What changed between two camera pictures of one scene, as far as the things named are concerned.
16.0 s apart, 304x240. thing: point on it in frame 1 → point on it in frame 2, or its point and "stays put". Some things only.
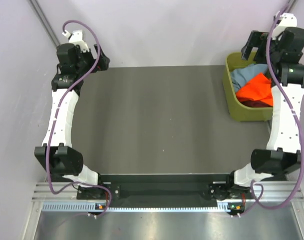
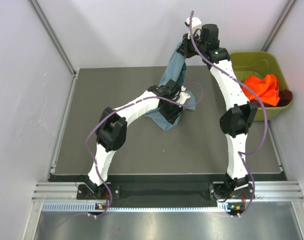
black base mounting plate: x=166 y=190 stays put
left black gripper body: x=86 y=62 → x=170 y=111
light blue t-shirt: x=241 y=75 → x=175 y=72
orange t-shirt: x=258 y=88 stays put
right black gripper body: x=255 y=37 → x=189 y=50
